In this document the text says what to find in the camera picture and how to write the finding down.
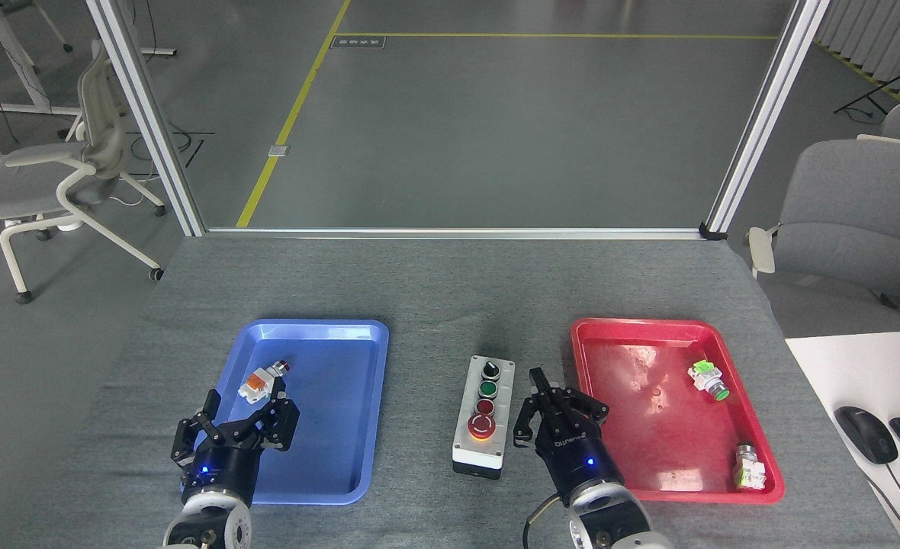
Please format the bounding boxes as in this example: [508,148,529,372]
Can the grey control box with buttons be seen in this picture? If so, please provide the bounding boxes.
[452,355,516,480]

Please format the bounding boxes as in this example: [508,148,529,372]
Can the large grey upholstered chair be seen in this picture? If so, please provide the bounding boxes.
[747,135,900,332]

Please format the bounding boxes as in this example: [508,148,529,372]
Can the white desk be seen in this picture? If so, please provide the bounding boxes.
[784,329,900,549]

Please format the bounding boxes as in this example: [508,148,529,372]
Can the black tripod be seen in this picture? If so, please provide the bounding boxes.
[834,42,900,119]

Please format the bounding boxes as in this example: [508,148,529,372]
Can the white curtain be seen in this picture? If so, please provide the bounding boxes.
[815,0,900,85]

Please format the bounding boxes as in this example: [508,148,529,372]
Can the black floor cables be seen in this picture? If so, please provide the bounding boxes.
[126,130,216,169]

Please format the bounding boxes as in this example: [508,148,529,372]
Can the black computer mouse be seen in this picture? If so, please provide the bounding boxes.
[834,406,899,465]

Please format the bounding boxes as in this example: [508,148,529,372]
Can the silver aluminium rail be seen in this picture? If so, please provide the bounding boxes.
[204,226,706,241]

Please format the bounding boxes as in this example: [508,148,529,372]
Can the white and green switch block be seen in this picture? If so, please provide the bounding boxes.
[732,442,768,491]

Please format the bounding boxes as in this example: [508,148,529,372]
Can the red push button switch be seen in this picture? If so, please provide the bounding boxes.
[238,360,291,403]

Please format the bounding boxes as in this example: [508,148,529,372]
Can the white desk frame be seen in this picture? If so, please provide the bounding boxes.
[0,0,178,165]

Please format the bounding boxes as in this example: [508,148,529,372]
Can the blue plastic tray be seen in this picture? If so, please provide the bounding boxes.
[181,319,390,506]

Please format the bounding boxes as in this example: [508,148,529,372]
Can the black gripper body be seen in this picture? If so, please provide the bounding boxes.
[181,441,262,506]
[534,427,623,506]

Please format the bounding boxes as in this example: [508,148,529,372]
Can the silver aluminium post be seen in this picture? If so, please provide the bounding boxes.
[86,0,207,237]
[700,0,832,241]

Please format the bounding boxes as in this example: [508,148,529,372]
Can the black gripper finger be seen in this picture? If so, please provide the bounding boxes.
[554,386,611,433]
[513,368,566,448]
[227,396,301,454]
[171,389,230,467]

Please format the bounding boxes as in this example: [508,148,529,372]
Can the white frame grey office chair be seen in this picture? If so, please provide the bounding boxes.
[0,40,167,305]

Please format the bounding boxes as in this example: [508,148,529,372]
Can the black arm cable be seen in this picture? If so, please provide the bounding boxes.
[522,493,573,549]

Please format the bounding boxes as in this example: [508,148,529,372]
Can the green push button switch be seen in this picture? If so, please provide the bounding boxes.
[688,360,731,402]

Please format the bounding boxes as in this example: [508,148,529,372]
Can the red plastic tray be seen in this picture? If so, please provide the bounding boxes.
[571,318,786,502]

